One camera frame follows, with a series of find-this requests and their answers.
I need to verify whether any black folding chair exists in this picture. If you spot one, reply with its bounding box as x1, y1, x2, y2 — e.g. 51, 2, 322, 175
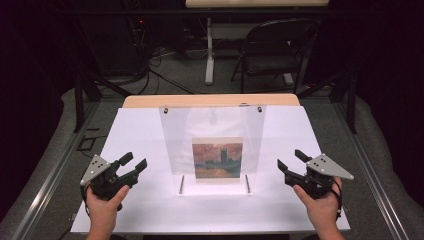
230, 17, 322, 95

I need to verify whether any painting jigsaw puzzle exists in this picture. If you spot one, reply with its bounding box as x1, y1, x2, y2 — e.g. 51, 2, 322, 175
191, 136, 244, 184

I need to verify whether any aluminium floor rail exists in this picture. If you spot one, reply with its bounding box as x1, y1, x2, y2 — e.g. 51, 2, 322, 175
10, 100, 102, 240
332, 99, 414, 240

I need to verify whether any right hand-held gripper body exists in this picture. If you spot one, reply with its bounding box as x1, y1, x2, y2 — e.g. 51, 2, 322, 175
284, 152, 355, 201

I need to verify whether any dark computer tower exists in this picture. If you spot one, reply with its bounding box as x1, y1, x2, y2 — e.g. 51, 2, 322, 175
79, 12, 148, 76

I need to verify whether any light wooden table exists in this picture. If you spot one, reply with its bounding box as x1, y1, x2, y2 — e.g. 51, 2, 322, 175
122, 93, 301, 109

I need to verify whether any black metal stand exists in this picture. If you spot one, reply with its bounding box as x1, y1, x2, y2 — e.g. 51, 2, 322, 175
71, 19, 135, 134
297, 64, 360, 135

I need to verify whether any clear acrylic stand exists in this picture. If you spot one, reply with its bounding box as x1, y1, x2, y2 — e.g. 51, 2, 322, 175
158, 104, 267, 196

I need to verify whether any black floor cable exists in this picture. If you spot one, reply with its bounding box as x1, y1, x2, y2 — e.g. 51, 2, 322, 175
133, 46, 202, 96

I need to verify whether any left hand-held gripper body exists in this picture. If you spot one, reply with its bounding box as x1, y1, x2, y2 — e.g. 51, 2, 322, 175
79, 153, 140, 202

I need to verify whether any white-legged desk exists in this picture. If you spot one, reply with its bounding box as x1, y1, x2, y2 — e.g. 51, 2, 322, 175
184, 0, 330, 86

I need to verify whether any person's right hand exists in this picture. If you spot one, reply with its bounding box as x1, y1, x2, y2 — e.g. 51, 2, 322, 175
292, 176, 344, 232

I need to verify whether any white table cover sheet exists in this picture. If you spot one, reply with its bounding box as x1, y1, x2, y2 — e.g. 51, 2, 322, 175
70, 105, 351, 235

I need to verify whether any person's left hand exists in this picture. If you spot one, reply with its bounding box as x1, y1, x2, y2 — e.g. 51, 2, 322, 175
85, 184, 131, 232

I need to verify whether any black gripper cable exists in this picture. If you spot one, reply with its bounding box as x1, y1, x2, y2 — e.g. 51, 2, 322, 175
81, 183, 92, 216
327, 179, 345, 220

